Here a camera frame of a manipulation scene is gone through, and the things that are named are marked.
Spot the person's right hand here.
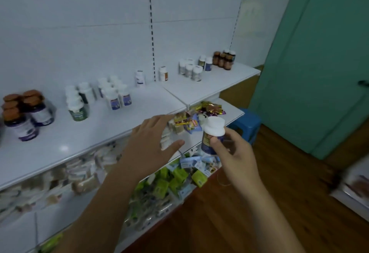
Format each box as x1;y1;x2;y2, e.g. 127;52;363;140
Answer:
209;128;265;196

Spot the person's left hand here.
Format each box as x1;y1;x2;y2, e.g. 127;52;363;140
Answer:
121;114;186;182

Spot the white metal shelf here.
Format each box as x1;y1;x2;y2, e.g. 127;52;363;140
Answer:
0;0;261;253
330;155;369;221

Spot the white bottle blue lid sticker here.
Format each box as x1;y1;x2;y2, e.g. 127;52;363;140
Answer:
135;70;146;88

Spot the person's right forearm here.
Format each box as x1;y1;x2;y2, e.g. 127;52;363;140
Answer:
245;183;306;253

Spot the pile of green packets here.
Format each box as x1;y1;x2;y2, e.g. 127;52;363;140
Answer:
135;166;208;200

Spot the pile of white blue boxes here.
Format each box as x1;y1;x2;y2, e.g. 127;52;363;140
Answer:
166;151;223;175

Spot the blue plastic stool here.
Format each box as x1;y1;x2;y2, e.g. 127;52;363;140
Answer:
228;108;262;146

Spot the blue packet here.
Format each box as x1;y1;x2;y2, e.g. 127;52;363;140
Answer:
184;114;202;134

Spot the pile of gold purple candies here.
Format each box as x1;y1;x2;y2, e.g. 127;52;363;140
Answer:
189;101;227;118

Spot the pile of mixed packets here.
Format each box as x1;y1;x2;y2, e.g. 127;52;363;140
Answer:
37;232;64;253

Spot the green door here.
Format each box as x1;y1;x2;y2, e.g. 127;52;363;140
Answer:
249;0;369;161

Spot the pale handwritten paper sign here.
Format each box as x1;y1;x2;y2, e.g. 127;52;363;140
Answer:
239;0;266;31

